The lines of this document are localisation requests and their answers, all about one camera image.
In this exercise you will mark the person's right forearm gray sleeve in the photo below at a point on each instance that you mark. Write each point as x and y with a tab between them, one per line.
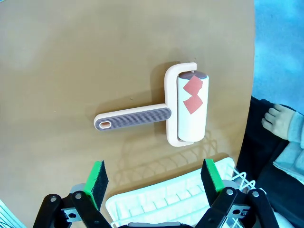
297	127

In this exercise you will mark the white slotted base panel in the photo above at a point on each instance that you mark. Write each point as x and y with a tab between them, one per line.
9	216

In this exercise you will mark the person's right hand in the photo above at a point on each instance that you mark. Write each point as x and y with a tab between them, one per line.
279	120

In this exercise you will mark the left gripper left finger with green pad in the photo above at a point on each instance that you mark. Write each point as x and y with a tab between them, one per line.
95	180

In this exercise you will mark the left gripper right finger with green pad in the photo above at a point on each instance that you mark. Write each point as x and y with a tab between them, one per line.
212	178

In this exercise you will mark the white plastic basket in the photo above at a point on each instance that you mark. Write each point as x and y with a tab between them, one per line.
154	204

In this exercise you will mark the pink lint roller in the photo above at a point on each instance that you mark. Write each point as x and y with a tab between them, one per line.
133	117

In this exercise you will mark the person's body gray hoodie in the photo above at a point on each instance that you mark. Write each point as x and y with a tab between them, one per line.
261	154

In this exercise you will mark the red square paper piece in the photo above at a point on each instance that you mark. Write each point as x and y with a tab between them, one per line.
193	85
192	104

